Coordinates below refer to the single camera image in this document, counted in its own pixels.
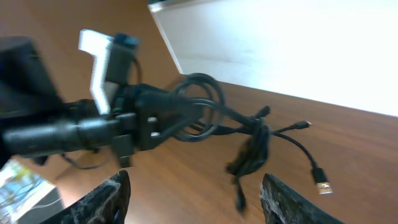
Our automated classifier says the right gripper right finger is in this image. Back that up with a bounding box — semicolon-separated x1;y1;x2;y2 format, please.
259;174;343;224

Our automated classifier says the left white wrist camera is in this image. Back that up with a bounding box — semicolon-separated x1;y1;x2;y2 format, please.
78;29;142;115

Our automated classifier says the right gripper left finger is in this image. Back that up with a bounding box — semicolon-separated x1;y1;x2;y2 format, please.
40;170;131;224

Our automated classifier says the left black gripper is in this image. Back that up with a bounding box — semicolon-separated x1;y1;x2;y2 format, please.
110;85;203;168

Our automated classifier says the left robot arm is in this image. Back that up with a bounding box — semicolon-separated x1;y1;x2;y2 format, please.
1;34;203;167

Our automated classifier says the black usb cable bundle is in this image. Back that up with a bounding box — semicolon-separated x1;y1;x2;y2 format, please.
158;73;334;215

